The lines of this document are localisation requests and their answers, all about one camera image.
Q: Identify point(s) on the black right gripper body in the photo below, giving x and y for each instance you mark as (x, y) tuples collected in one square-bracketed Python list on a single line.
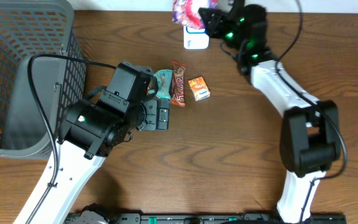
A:
[(232, 34)]

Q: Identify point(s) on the red orange snack bar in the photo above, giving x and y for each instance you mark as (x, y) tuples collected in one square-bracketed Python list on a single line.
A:
[(177, 88)]

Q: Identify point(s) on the grey plastic basket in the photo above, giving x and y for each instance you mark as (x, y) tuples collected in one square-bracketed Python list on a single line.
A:
[(40, 74)]

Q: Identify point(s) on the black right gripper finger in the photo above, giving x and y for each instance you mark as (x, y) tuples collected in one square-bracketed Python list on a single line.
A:
[(211, 19), (236, 6)]

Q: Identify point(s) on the teal snack wrapper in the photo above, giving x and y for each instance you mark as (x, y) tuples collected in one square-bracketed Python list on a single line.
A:
[(164, 80)]

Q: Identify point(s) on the small orange snack box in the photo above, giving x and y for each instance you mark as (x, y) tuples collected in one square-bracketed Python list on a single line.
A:
[(199, 88)]

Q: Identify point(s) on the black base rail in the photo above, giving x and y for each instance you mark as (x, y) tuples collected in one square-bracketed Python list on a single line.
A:
[(89, 217)]

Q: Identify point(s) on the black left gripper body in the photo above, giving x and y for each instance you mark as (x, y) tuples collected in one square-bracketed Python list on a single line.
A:
[(162, 114)]

